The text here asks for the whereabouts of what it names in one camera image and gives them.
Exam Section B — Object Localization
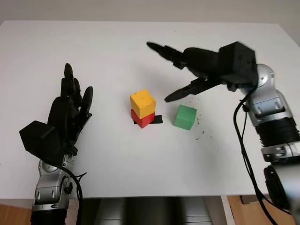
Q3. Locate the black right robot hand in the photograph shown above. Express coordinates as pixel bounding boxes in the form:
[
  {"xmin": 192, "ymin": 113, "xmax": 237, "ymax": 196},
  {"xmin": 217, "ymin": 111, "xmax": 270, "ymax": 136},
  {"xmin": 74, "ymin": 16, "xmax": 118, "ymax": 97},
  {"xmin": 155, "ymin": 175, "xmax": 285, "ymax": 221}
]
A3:
[{"xmin": 146, "ymin": 42, "xmax": 233, "ymax": 103}]

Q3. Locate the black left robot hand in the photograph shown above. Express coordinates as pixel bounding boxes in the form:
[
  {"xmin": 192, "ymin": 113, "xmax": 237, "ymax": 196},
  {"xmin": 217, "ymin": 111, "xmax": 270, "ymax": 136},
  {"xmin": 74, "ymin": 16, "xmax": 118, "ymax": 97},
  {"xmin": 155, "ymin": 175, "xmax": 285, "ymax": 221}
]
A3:
[{"xmin": 47, "ymin": 62, "xmax": 94, "ymax": 156}]

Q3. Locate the green wooden cube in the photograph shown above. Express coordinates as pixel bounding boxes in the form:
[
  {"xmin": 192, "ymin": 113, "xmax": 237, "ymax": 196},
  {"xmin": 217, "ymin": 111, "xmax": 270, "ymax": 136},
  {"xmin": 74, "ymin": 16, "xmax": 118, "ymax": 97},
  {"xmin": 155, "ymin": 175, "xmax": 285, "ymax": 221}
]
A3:
[{"xmin": 173, "ymin": 105, "xmax": 197, "ymax": 131}]

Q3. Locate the yellow wooden cube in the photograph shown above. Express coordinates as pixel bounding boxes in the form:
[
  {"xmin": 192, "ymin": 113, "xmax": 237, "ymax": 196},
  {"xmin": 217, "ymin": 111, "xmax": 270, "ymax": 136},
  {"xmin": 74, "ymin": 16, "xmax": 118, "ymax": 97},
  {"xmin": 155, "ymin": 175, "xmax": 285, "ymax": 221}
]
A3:
[{"xmin": 130, "ymin": 90, "xmax": 157, "ymax": 119}]

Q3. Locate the red wooden cube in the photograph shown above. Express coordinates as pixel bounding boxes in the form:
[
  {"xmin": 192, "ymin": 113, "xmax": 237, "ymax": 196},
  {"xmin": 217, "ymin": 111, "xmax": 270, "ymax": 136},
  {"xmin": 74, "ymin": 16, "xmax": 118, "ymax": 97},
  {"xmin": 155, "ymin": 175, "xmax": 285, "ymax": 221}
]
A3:
[{"xmin": 130, "ymin": 109, "xmax": 156, "ymax": 129}]

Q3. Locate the black tape strip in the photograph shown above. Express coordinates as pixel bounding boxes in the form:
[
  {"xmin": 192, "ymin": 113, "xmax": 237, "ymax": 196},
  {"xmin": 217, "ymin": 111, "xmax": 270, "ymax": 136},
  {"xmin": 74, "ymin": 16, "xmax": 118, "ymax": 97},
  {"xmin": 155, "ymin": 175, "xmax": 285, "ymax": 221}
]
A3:
[{"xmin": 133, "ymin": 115, "xmax": 163, "ymax": 125}]

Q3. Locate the grey robot torso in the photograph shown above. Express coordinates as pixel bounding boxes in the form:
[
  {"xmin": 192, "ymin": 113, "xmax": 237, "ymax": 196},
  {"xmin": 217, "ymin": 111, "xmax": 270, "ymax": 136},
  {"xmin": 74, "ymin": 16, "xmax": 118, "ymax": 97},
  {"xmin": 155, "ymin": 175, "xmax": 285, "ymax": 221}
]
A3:
[{"xmin": 81, "ymin": 196, "xmax": 222, "ymax": 225}]

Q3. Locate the brown cardboard box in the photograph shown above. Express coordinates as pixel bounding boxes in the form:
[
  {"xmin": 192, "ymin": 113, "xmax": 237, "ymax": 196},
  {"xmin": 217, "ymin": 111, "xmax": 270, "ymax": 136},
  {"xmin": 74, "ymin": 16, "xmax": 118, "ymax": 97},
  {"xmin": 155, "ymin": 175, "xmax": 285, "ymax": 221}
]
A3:
[{"xmin": 239, "ymin": 195, "xmax": 260, "ymax": 205}]

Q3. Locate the white table leg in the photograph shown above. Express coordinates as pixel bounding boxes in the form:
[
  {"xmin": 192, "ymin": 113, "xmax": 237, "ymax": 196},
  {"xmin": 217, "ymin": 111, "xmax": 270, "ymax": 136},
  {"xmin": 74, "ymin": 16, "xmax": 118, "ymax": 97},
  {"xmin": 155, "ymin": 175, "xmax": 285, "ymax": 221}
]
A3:
[{"xmin": 220, "ymin": 195, "xmax": 236, "ymax": 225}]

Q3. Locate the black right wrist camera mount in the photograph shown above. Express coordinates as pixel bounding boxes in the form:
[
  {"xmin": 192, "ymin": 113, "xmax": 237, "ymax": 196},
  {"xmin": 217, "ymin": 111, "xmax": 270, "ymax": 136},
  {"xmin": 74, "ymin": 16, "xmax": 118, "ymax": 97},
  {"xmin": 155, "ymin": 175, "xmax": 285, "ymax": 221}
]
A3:
[{"xmin": 217, "ymin": 41, "xmax": 258, "ymax": 92}]

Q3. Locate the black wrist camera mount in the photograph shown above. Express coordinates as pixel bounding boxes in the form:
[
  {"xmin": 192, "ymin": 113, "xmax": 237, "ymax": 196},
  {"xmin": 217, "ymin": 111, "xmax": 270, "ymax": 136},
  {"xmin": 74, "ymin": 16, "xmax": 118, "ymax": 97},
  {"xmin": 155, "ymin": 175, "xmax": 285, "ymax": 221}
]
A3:
[
  {"xmin": 217, "ymin": 41, "xmax": 258, "ymax": 92},
  {"xmin": 19, "ymin": 120, "xmax": 64, "ymax": 167}
]

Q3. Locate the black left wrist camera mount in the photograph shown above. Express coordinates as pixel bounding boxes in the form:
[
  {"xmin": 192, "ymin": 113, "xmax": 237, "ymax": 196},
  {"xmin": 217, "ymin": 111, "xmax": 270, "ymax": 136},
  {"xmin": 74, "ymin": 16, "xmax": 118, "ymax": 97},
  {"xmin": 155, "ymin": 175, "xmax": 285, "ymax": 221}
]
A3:
[{"xmin": 19, "ymin": 120, "xmax": 64, "ymax": 167}]

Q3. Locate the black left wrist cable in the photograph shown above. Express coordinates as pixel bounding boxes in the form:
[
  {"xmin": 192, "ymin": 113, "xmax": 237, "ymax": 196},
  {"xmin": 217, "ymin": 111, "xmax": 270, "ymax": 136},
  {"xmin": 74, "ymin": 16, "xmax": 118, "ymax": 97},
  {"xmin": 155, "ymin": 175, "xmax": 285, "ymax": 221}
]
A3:
[{"xmin": 56, "ymin": 164, "xmax": 88, "ymax": 225}]

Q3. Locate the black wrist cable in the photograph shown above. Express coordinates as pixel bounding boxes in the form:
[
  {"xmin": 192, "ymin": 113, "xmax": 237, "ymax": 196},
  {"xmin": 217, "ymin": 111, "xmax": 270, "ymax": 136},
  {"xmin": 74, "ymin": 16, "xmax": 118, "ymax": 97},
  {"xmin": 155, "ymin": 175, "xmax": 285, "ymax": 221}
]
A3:
[
  {"xmin": 56, "ymin": 164, "xmax": 88, "ymax": 225},
  {"xmin": 233, "ymin": 90, "xmax": 293, "ymax": 225}
]

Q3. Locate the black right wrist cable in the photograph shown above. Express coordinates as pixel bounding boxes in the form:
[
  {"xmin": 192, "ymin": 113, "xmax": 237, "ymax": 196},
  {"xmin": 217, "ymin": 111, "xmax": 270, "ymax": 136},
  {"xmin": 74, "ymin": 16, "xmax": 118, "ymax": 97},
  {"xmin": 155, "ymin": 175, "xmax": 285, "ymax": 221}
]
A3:
[{"xmin": 233, "ymin": 90, "xmax": 293, "ymax": 225}]

